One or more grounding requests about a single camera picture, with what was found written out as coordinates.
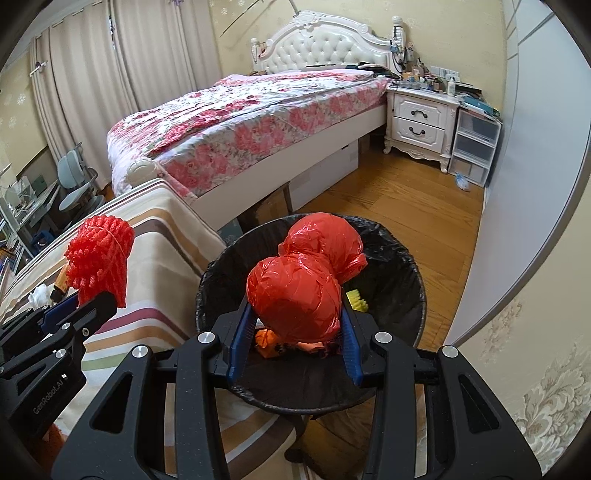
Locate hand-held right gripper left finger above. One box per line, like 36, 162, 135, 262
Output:
53, 295, 259, 480

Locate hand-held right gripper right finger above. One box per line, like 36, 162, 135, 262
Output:
339, 307, 541, 480

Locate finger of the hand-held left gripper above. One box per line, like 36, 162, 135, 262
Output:
0, 292, 117, 384
0, 294, 80, 347

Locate orange crinkled wrapper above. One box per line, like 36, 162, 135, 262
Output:
255, 329, 282, 359

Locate bin with black liner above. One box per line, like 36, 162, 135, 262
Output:
195, 213, 428, 416

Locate orange-red foam fruit net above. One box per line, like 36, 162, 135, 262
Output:
65, 215, 136, 309

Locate red plastic bag bundle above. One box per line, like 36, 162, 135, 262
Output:
246, 212, 369, 358

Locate white tissue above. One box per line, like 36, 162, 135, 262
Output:
28, 283, 51, 308

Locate yellow foam net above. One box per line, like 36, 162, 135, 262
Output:
346, 288, 370, 313

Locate orange fuzzy cloth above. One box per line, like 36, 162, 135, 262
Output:
44, 422, 68, 467

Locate blue storage basket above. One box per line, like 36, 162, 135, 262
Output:
28, 233, 57, 253

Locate white study desk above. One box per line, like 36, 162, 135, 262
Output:
0, 180, 61, 259

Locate striped bedsheet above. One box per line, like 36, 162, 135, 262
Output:
0, 179, 296, 480

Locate grey-blue desk chair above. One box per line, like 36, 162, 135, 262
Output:
56, 148, 106, 215

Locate brown cardboard box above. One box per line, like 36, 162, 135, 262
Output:
252, 185, 294, 229

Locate white under-bed storage box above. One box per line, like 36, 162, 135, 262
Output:
291, 138, 361, 213

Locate floral quilt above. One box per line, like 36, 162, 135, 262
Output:
107, 74, 395, 199

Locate white carved nightstand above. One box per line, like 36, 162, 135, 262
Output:
383, 88, 460, 174

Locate clear plastic drawer unit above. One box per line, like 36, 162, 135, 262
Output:
450, 108, 502, 188

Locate cream curtains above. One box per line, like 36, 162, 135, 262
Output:
30, 0, 222, 185

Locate clutter of bottles and chargers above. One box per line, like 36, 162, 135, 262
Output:
392, 41, 502, 121

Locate white upholstered bed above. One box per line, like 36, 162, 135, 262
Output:
106, 9, 407, 232

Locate thin metal pole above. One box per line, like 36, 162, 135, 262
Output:
221, 0, 301, 38

